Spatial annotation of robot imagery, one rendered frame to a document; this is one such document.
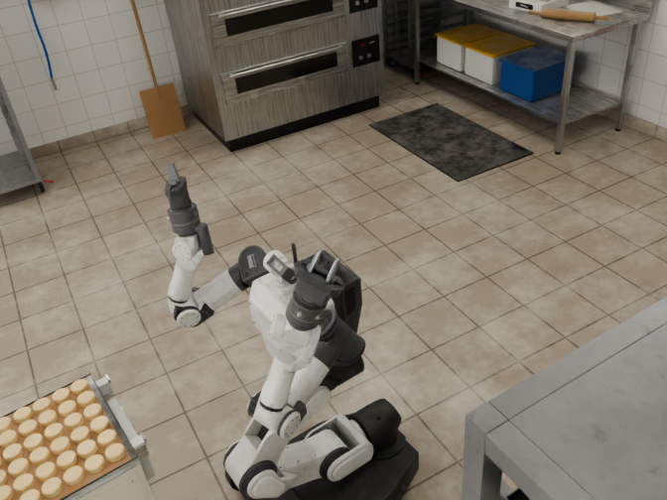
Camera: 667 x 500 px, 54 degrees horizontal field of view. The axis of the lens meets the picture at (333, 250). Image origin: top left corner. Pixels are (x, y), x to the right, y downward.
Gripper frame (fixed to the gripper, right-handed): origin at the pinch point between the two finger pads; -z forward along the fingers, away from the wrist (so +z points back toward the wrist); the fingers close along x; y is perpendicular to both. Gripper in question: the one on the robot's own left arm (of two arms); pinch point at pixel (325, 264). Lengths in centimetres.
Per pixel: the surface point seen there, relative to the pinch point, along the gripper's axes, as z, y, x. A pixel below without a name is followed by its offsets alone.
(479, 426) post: -46, -69, -35
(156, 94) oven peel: 180, 315, 256
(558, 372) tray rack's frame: -50, -59, -40
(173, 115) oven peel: 195, 324, 241
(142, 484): 86, -21, 19
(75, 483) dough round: 76, -37, 31
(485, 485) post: -39, -68, -39
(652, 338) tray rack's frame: -54, -51, -47
